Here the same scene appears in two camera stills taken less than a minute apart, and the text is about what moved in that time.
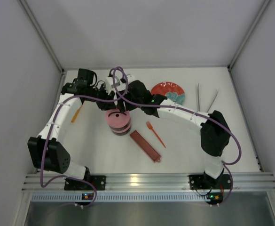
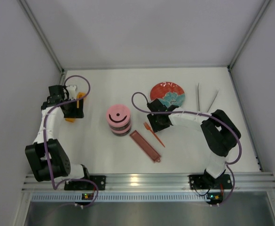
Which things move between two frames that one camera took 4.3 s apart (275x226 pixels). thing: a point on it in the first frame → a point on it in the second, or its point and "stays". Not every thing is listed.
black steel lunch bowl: [121, 133] stays
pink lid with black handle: [118, 126] → [121, 131]
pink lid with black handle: [116, 119] stays
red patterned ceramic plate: [172, 91] stays
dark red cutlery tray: [146, 146] stays
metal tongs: [199, 99] stays
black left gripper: [105, 100] → [74, 112]
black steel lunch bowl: [125, 129] stays
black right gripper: [127, 99] → [158, 123]
